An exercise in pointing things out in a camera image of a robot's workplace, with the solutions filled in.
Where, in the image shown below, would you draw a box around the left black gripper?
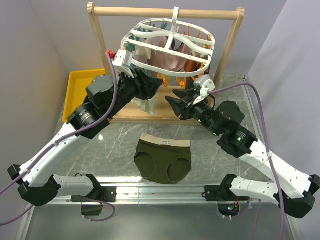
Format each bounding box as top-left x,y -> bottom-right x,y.
106,66 -> 165,118

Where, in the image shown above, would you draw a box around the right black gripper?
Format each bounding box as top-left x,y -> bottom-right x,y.
164,87 -> 223,136

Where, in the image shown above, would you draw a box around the olive green underwear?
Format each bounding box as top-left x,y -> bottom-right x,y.
134,133 -> 192,185

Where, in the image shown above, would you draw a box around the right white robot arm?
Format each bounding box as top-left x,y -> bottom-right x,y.
165,88 -> 320,219

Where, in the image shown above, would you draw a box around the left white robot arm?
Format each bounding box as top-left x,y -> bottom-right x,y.
7,69 -> 163,207

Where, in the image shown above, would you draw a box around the pale green hanging underwear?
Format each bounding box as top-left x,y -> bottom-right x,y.
133,98 -> 156,116

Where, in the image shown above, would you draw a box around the pink hanging underwear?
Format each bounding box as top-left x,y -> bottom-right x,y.
147,36 -> 191,72

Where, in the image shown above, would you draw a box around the beige hanging underwear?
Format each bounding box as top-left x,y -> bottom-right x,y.
135,38 -> 153,60

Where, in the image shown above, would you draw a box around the rust orange hanging underwear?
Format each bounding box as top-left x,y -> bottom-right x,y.
183,60 -> 199,73

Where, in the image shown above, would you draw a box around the white round clip hanger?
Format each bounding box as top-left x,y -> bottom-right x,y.
121,7 -> 216,89

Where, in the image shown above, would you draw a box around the wooden clothes rack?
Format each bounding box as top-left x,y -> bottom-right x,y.
87,2 -> 245,124

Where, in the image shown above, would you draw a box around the yellow plastic bin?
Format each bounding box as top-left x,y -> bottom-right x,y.
62,68 -> 106,123

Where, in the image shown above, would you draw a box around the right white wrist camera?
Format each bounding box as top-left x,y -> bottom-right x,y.
193,74 -> 216,105

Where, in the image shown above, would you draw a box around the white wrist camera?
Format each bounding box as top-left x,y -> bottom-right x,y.
193,74 -> 216,105
105,49 -> 133,76

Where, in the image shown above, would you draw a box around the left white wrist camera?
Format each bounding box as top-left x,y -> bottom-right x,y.
105,49 -> 133,76

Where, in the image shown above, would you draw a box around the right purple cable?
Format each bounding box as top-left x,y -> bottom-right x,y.
207,83 -> 287,240

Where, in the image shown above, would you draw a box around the aluminium mounting rail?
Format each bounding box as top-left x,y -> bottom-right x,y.
47,181 -> 283,206

